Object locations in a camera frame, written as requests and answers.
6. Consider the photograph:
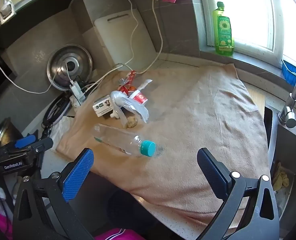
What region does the yellow rag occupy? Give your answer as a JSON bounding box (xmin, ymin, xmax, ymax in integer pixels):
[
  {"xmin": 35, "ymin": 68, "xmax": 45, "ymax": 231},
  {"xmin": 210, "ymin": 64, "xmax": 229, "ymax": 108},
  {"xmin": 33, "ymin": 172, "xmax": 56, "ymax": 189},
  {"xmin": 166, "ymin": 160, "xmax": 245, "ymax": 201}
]
[{"xmin": 273, "ymin": 161, "xmax": 290, "ymax": 193}]

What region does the steel sink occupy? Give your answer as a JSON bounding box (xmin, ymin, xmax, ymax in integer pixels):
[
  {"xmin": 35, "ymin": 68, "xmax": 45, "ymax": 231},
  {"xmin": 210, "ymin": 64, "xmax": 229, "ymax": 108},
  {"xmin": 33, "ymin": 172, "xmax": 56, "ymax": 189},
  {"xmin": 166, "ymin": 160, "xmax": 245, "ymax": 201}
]
[{"xmin": 264, "ymin": 106, "xmax": 296, "ymax": 230}]

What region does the steel pot lid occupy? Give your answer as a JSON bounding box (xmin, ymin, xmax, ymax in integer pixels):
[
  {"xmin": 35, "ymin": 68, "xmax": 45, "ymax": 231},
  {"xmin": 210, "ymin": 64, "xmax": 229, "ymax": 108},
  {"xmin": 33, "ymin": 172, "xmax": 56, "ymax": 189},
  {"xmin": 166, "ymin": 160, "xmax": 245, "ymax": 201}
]
[{"xmin": 47, "ymin": 44, "xmax": 93, "ymax": 90}]

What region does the small blue basket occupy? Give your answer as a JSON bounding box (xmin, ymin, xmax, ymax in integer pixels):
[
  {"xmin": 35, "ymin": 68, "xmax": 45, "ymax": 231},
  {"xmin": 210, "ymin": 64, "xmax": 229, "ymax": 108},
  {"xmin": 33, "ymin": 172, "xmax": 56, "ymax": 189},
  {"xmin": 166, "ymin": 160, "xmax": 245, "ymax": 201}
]
[{"xmin": 282, "ymin": 59, "xmax": 296, "ymax": 85}]

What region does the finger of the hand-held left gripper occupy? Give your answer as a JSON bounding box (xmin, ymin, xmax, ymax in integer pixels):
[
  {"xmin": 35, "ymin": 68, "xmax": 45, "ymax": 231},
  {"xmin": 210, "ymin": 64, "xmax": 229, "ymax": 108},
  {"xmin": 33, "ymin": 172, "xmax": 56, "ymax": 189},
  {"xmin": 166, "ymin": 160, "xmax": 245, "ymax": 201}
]
[
  {"xmin": 9, "ymin": 137, "xmax": 54, "ymax": 157},
  {"xmin": 0, "ymin": 134, "xmax": 37, "ymax": 153}
]

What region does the small white box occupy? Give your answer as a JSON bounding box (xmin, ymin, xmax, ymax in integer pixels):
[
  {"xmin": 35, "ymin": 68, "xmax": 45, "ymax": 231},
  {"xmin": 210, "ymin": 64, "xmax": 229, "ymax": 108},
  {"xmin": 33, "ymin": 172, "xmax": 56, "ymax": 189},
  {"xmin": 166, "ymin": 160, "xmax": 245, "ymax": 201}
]
[{"xmin": 93, "ymin": 95, "xmax": 114, "ymax": 117}]

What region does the white charger plug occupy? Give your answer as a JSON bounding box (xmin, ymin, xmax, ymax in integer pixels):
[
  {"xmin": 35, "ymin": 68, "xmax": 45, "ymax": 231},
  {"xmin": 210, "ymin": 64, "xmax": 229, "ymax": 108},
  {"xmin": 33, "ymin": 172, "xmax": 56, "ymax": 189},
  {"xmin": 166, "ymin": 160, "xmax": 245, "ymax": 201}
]
[{"xmin": 70, "ymin": 81, "xmax": 82, "ymax": 98}]

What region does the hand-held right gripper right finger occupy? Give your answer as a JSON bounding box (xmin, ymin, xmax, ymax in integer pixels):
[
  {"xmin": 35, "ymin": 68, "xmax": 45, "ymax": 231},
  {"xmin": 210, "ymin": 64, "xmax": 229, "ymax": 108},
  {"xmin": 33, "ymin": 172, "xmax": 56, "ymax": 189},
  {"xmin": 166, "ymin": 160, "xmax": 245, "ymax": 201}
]
[{"xmin": 197, "ymin": 148, "xmax": 280, "ymax": 240}]

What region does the clear plastic bag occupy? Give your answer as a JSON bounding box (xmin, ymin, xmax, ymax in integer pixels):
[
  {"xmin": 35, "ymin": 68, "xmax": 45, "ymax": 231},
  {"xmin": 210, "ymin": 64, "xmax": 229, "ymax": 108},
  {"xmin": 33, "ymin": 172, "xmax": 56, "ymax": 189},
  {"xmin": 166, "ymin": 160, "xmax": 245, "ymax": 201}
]
[{"xmin": 110, "ymin": 91, "xmax": 150, "ymax": 123}]

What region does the red and white carton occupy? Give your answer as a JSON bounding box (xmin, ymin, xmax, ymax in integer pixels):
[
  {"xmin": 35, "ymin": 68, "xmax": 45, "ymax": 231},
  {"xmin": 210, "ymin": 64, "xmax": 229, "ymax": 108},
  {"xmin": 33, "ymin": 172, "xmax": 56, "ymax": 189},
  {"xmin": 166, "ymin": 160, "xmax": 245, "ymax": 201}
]
[{"xmin": 117, "ymin": 70, "xmax": 137, "ymax": 94}]

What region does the white cloth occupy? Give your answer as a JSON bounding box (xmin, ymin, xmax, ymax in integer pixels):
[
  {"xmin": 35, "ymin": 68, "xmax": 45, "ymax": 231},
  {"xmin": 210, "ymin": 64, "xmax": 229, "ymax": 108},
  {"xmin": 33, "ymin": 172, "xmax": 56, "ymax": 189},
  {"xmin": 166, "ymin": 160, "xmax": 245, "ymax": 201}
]
[{"xmin": 49, "ymin": 116, "xmax": 74, "ymax": 152}]

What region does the white power strip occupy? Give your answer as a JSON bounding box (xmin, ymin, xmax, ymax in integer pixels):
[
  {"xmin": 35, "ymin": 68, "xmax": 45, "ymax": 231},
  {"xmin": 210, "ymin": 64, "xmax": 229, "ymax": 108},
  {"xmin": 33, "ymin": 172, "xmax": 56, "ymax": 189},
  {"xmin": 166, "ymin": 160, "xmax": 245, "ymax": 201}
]
[{"xmin": 71, "ymin": 92, "xmax": 88, "ymax": 108}]

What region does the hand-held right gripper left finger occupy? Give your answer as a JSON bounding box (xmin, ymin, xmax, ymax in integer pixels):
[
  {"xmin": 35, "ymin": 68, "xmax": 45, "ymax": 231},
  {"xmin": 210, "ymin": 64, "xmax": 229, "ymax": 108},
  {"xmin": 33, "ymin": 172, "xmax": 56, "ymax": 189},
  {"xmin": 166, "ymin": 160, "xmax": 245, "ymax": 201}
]
[{"xmin": 12, "ymin": 148, "xmax": 96, "ymax": 240}]

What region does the white wall socket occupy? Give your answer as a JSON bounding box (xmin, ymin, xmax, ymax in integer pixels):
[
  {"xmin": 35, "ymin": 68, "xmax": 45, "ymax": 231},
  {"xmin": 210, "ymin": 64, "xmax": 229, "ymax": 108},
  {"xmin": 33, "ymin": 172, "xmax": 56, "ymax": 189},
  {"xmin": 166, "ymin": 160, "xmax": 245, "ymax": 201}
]
[{"xmin": 0, "ymin": 1, "xmax": 14, "ymax": 20}]

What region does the green dish soap bottle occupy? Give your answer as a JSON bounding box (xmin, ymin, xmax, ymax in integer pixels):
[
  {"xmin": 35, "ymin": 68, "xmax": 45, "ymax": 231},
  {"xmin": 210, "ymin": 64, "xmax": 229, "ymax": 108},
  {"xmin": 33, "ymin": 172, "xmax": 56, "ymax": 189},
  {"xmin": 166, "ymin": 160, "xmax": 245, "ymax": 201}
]
[{"xmin": 212, "ymin": 0, "xmax": 235, "ymax": 55}]

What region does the black ring light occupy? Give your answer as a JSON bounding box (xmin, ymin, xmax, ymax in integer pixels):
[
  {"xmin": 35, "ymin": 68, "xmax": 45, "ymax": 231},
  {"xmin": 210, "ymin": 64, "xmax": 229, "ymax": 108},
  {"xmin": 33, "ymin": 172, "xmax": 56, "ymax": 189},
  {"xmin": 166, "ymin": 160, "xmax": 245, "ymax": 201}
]
[{"xmin": 43, "ymin": 94, "xmax": 72, "ymax": 130}]

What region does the clear plastic bottle teal cap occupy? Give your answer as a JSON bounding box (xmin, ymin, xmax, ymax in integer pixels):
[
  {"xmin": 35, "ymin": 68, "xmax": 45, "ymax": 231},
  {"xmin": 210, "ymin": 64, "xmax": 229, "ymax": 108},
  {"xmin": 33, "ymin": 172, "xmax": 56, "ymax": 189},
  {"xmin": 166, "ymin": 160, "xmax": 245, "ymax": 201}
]
[{"xmin": 93, "ymin": 124, "xmax": 156, "ymax": 157}]

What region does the pink striped garment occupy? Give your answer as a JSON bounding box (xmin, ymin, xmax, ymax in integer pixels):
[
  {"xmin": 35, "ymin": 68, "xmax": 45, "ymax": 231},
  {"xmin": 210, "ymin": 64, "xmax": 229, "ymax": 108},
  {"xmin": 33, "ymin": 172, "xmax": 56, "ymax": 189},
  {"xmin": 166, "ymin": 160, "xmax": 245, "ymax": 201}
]
[{"xmin": 94, "ymin": 228, "xmax": 143, "ymax": 240}]

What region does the white wrapper with red print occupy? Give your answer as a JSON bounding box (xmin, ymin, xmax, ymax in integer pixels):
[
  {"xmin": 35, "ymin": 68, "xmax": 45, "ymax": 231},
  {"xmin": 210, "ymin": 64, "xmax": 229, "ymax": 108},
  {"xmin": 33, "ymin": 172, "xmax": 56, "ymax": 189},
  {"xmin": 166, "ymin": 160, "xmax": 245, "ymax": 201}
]
[{"xmin": 128, "ymin": 79, "xmax": 153, "ymax": 105}]

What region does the white cutting board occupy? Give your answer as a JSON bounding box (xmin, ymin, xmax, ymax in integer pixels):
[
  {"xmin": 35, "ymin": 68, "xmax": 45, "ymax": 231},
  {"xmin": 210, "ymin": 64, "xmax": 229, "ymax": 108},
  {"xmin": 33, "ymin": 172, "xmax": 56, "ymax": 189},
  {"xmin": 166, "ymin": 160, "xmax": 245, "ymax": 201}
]
[{"xmin": 94, "ymin": 14, "xmax": 157, "ymax": 65}]

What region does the beige towel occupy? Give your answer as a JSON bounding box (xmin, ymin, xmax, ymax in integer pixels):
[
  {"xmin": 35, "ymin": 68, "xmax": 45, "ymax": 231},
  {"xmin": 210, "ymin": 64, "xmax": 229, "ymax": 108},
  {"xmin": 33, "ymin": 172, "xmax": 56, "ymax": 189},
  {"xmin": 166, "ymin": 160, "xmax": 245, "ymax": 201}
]
[{"xmin": 56, "ymin": 64, "xmax": 271, "ymax": 227}]

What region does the wooden board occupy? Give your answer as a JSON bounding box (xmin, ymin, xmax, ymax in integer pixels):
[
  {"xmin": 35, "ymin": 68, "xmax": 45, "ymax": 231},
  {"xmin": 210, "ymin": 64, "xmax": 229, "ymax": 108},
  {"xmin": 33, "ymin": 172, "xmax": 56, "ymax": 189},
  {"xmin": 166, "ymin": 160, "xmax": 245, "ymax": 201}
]
[{"xmin": 245, "ymin": 82, "xmax": 266, "ymax": 113}]

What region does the white cable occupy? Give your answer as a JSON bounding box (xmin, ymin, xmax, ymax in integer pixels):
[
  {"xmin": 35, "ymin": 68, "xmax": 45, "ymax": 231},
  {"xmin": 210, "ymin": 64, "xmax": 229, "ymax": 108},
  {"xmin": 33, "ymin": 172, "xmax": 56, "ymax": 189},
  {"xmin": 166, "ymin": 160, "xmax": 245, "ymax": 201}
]
[
  {"xmin": 0, "ymin": 27, "xmax": 73, "ymax": 94},
  {"xmin": 82, "ymin": 0, "xmax": 139, "ymax": 92},
  {"xmin": 84, "ymin": 0, "xmax": 163, "ymax": 94}
]

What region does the black pot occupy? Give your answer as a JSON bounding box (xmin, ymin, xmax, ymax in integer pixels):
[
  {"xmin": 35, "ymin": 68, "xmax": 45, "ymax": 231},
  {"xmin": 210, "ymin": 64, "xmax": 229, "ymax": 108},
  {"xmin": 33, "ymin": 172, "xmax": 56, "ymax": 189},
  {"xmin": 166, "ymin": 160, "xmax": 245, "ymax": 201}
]
[{"xmin": 0, "ymin": 117, "xmax": 13, "ymax": 147}]

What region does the white window frame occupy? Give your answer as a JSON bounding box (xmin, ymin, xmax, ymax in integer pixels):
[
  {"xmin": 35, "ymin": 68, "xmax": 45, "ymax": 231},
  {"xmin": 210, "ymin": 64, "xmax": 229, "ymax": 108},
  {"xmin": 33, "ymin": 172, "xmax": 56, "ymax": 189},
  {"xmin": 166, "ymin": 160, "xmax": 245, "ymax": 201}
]
[{"xmin": 188, "ymin": 0, "xmax": 296, "ymax": 68}]

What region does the steel faucet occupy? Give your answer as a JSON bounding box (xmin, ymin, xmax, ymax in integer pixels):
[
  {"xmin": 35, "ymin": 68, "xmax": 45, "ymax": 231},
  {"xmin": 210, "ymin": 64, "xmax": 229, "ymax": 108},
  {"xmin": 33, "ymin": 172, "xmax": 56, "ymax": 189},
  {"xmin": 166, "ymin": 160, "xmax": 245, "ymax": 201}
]
[{"xmin": 278, "ymin": 42, "xmax": 296, "ymax": 128}]

